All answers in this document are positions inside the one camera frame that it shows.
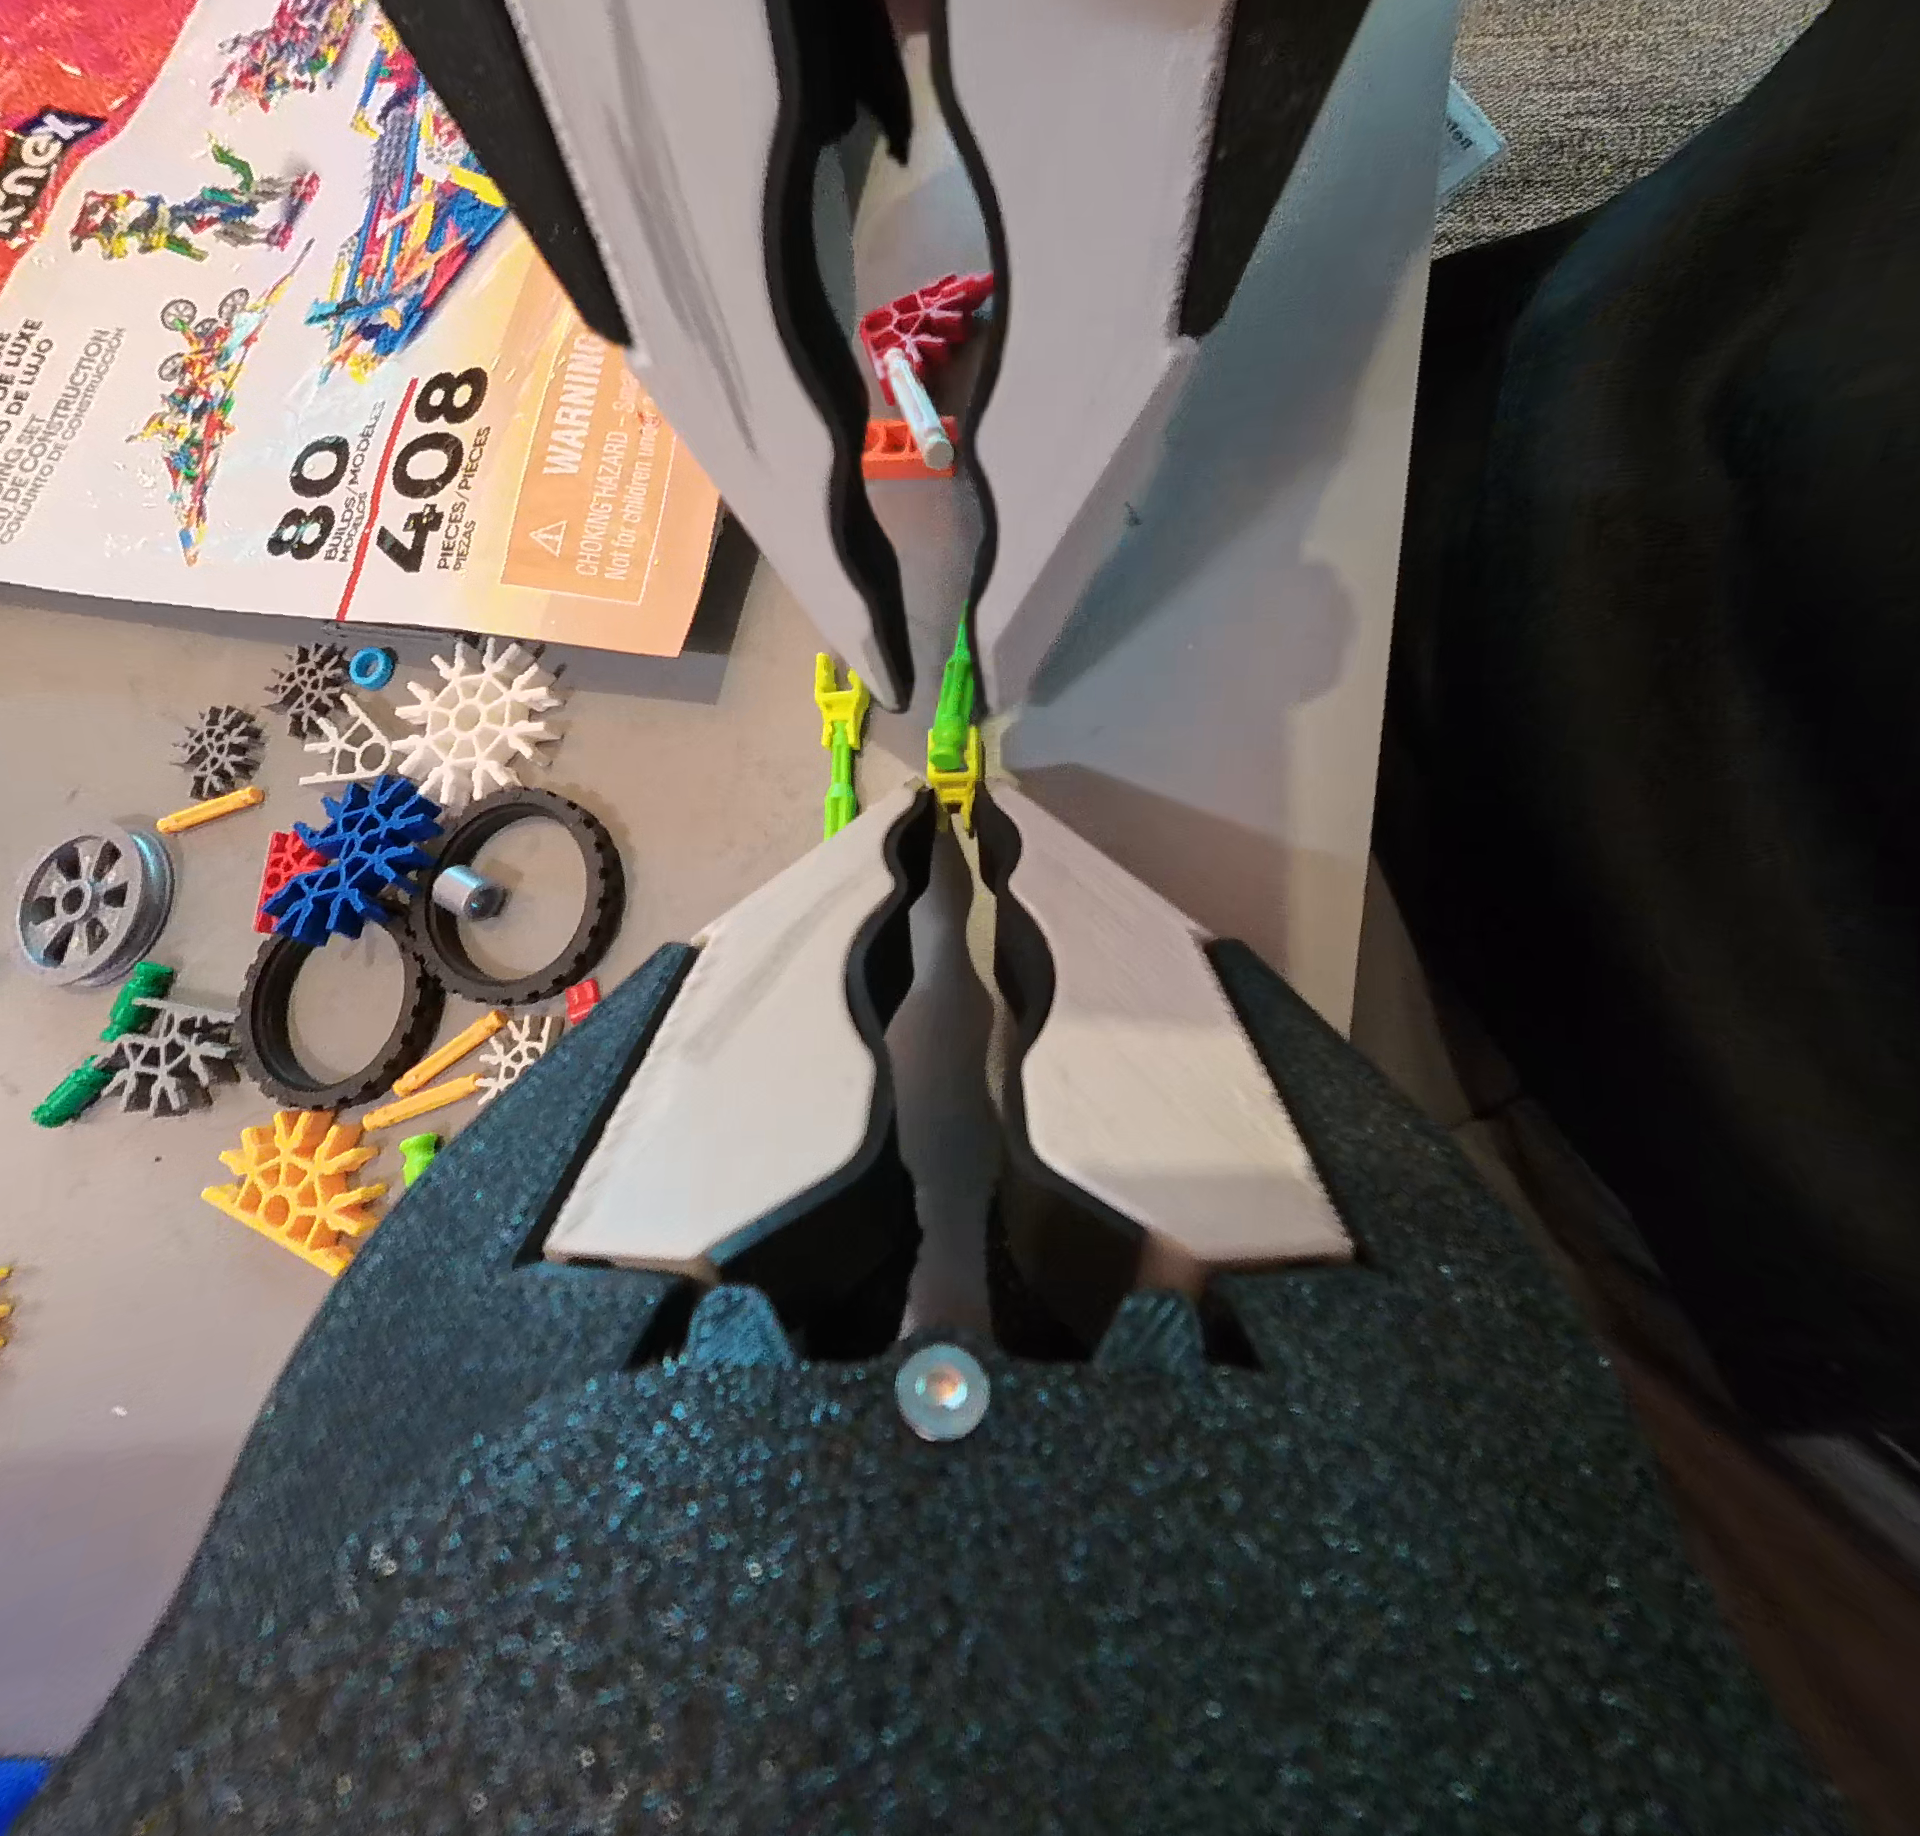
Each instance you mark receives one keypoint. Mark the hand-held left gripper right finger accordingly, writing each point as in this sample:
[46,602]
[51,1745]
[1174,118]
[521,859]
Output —
[1186,1102]

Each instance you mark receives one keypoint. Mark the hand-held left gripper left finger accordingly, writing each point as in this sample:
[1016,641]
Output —
[721,1102]

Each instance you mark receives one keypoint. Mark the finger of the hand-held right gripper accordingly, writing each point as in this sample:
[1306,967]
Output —
[674,216]
[1109,216]

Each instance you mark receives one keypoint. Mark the yellow-green clip connector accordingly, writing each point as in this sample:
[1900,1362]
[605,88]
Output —
[841,727]
[952,781]

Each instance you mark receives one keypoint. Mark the small red toy piece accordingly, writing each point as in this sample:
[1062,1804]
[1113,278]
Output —
[580,1000]

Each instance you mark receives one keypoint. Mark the pale grey small connector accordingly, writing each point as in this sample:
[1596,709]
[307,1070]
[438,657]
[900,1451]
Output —
[518,1055]

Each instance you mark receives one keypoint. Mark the black toy tire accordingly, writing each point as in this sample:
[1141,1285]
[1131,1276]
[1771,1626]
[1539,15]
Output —
[599,894]
[263,1026]

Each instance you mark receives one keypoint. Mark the yellow toy rod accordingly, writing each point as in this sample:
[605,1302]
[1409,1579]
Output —
[209,813]
[419,1108]
[451,1053]

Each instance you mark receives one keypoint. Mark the red connector on white rod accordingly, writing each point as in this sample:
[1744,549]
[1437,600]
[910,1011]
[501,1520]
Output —
[923,418]

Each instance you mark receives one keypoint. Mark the white snowflake connector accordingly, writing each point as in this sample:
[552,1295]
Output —
[480,749]

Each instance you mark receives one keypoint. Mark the blue snowflake connector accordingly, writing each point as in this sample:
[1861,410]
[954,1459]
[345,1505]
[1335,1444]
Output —
[369,818]
[338,884]

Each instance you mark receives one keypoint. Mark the yellow fan connector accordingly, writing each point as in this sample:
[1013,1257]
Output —
[286,1191]

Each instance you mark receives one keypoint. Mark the red fan connector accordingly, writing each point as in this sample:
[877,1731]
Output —
[286,862]

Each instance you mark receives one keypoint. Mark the white fan connector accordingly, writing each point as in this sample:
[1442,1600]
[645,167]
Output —
[360,749]

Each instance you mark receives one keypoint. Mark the grey fan connector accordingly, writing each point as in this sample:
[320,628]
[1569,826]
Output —
[165,1055]

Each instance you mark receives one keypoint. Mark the dark grey snowflake connector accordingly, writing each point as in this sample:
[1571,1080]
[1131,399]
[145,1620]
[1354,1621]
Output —
[222,749]
[307,681]

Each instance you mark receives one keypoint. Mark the green short rod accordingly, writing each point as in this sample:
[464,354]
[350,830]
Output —
[63,1097]
[135,994]

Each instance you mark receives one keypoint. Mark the grey wheel hub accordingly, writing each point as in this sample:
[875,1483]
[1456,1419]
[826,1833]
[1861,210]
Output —
[46,953]

